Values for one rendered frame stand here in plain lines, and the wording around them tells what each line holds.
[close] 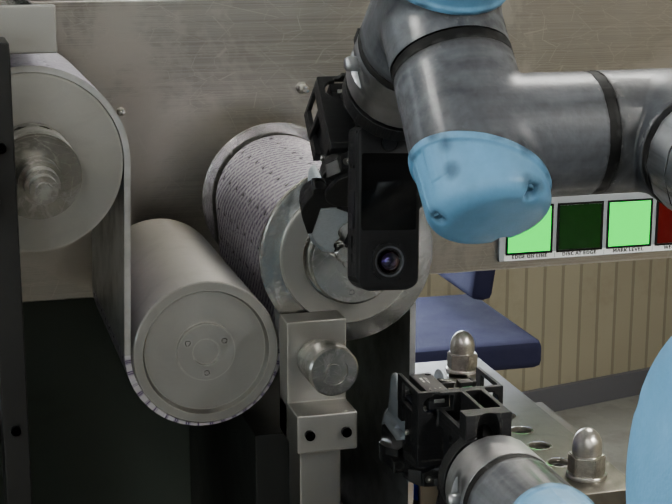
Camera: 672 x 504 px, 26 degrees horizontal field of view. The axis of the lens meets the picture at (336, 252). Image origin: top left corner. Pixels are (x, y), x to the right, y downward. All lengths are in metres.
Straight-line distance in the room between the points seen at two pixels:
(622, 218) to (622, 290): 3.05
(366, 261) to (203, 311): 0.23
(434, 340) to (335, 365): 2.38
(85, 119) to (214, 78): 0.36
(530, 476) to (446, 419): 0.13
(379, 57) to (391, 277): 0.16
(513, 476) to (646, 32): 0.74
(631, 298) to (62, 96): 3.71
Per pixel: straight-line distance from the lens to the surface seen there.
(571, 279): 4.56
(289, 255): 1.18
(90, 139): 1.15
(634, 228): 1.66
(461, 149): 0.82
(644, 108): 0.87
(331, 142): 1.03
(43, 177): 1.03
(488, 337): 3.53
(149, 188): 1.49
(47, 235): 1.16
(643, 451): 0.54
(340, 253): 1.14
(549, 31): 1.59
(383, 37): 0.90
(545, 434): 1.44
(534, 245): 1.61
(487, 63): 0.85
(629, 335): 4.76
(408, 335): 1.25
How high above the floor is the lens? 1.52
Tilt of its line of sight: 13 degrees down
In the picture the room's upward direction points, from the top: straight up
